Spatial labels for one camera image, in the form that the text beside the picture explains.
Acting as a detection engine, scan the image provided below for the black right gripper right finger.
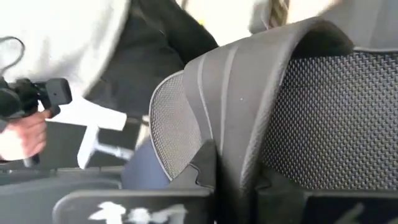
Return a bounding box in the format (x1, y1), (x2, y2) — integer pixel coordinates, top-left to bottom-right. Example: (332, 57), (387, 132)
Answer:
(254, 164), (398, 224)

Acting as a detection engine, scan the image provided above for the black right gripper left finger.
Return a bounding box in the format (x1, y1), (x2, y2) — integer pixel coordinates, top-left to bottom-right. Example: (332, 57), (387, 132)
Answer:
(52, 139), (218, 224)

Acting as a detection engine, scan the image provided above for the blue office chair white base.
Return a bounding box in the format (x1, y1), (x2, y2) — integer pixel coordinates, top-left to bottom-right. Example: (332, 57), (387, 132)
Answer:
(46, 96), (172, 190)

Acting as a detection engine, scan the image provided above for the grey desk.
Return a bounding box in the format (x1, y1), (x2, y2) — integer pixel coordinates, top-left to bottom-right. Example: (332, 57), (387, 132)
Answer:
(0, 166), (124, 224)

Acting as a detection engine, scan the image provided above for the person's hand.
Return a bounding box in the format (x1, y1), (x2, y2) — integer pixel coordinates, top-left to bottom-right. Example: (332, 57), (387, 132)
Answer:
(0, 108), (52, 161)

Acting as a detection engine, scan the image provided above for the grey mesh office chair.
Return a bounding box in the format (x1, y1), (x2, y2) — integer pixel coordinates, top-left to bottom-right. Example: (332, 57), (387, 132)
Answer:
(148, 17), (398, 224)

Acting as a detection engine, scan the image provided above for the person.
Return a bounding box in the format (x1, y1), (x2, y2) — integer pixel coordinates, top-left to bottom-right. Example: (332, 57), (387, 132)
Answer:
(0, 0), (220, 162)

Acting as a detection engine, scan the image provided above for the black teleoperation handle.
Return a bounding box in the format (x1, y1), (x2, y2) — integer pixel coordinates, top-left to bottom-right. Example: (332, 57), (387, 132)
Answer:
(0, 77), (73, 121)

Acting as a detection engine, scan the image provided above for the thin black cable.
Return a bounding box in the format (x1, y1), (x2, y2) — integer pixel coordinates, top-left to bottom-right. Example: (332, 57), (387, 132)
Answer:
(0, 35), (26, 75)

